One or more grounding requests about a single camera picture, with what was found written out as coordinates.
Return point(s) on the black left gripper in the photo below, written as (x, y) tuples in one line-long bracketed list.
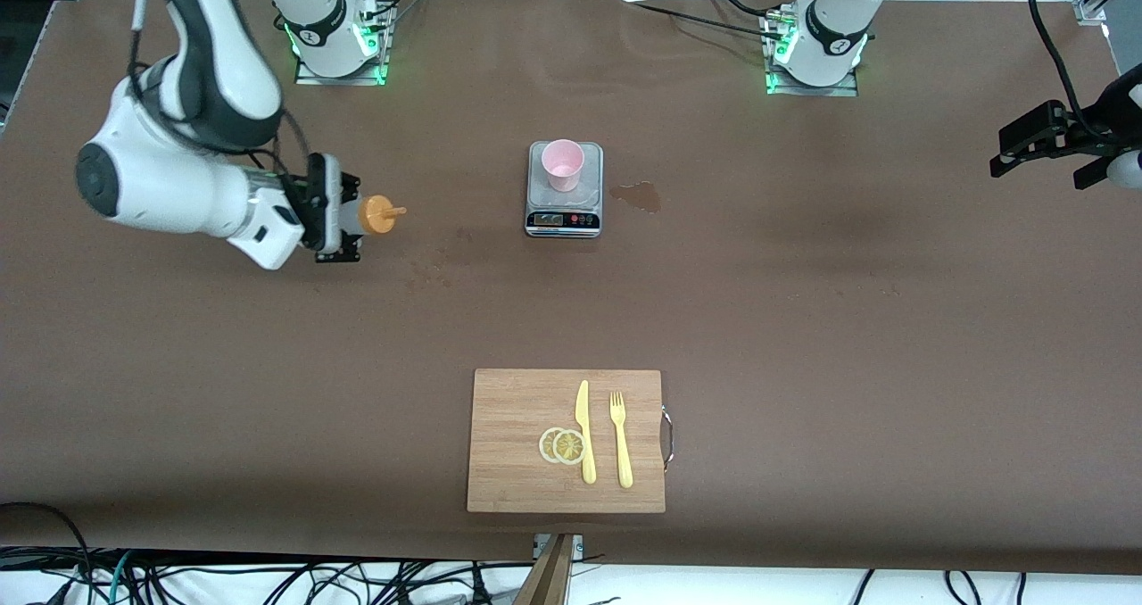
[(1085, 131)]

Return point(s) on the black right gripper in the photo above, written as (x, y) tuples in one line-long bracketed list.
[(314, 196)]

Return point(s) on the clear sauce bottle orange cap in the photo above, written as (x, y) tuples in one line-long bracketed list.
[(376, 215)]

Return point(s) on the pink plastic cup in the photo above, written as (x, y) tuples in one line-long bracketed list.
[(562, 163)]

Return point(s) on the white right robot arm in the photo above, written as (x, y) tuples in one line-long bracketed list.
[(161, 186)]

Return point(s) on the silver digital kitchen scale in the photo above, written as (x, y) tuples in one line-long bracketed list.
[(589, 196)]

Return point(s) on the wooden cutting board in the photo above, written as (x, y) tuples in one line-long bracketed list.
[(508, 426)]

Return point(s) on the lemon slice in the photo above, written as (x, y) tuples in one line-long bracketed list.
[(545, 445), (568, 447)]

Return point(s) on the yellow plastic knife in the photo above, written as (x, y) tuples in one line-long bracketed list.
[(583, 418)]

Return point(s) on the yellow plastic fork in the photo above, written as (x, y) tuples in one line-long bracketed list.
[(624, 462)]

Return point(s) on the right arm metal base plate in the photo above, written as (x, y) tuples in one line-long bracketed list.
[(339, 80)]

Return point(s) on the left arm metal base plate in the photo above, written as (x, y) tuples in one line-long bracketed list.
[(812, 90)]

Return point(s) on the small metal table bracket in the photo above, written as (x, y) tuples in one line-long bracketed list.
[(577, 547)]

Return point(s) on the wooden post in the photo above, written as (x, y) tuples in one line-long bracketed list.
[(549, 578)]

